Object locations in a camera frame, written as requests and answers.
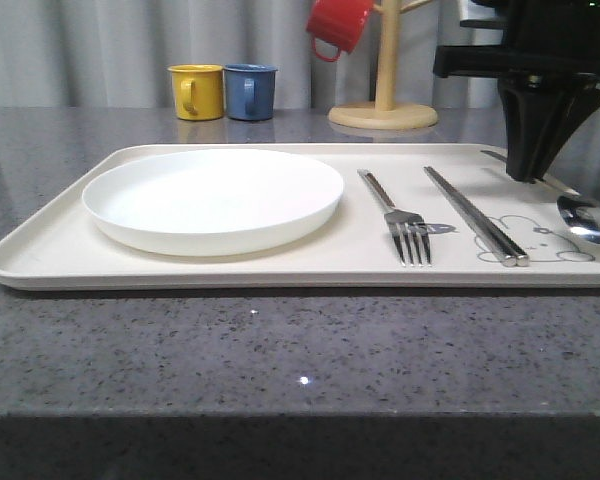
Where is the silver metal chopstick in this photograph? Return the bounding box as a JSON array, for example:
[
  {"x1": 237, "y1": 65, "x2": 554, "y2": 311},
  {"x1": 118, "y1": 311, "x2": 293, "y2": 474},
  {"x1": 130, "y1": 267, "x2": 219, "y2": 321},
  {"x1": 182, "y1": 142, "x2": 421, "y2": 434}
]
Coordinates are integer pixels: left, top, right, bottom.
[
  {"x1": 428, "y1": 165, "x2": 531, "y2": 267},
  {"x1": 423, "y1": 166, "x2": 520, "y2": 267}
]

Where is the red enamel mug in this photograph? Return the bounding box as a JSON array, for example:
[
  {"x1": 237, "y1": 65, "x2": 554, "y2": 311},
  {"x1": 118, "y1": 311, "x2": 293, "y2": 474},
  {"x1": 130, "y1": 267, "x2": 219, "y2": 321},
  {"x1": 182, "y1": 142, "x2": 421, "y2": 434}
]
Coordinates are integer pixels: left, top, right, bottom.
[{"x1": 306, "y1": 0, "x2": 374, "y2": 62}]

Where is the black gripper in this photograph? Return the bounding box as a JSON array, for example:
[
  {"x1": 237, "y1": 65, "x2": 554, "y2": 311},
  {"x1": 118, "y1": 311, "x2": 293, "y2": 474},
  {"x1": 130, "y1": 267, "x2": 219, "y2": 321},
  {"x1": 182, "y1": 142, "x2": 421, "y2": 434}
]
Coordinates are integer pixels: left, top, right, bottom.
[{"x1": 433, "y1": 1, "x2": 600, "y2": 181}]

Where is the silver metal spoon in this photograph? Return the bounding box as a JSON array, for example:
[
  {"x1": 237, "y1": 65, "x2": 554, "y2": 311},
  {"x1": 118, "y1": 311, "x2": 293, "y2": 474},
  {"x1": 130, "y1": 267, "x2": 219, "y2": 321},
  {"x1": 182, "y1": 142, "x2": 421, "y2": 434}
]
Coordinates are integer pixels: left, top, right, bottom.
[{"x1": 481, "y1": 149, "x2": 600, "y2": 249}]

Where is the cream rabbit serving tray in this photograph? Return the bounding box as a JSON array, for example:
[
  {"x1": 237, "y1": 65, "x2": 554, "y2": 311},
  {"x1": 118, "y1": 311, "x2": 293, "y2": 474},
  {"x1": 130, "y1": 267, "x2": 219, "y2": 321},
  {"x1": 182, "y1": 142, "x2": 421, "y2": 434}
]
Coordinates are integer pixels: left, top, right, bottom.
[{"x1": 0, "y1": 143, "x2": 600, "y2": 290}]

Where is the wooden mug tree stand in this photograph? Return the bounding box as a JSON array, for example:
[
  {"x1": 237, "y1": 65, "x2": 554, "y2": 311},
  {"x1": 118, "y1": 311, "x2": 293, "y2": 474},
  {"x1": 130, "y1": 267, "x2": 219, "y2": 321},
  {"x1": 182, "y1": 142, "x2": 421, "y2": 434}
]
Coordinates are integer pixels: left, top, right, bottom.
[{"x1": 328, "y1": 1, "x2": 438, "y2": 130}]

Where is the blue enamel mug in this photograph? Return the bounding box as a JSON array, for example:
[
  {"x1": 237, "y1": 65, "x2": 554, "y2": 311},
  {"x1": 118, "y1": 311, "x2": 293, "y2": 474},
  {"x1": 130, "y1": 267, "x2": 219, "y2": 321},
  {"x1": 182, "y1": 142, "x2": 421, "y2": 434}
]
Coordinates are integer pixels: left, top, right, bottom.
[{"x1": 224, "y1": 64, "x2": 278, "y2": 121}]

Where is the white round plate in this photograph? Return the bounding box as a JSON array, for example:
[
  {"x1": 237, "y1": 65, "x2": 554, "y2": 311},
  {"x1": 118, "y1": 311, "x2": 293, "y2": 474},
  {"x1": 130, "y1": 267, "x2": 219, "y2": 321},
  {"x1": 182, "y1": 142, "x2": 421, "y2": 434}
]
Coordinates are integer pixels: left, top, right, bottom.
[{"x1": 82, "y1": 148, "x2": 344, "y2": 257}]

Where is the yellow enamel mug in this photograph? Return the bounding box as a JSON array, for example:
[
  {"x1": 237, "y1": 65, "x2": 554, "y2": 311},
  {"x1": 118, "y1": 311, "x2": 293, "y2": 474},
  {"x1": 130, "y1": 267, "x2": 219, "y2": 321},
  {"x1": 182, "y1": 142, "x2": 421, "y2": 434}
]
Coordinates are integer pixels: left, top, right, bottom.
[{"x1": 168, "y1": 64, "x2": 224, "y2": 121}]

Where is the grey curtain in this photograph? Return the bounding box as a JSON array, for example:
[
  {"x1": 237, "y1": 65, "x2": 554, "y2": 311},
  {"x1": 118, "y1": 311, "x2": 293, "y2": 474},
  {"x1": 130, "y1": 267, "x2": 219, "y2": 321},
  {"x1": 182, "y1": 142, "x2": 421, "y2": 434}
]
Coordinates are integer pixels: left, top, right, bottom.
[{"x1": 0, "y1": 0, "x2": 600, "y2": 109}]

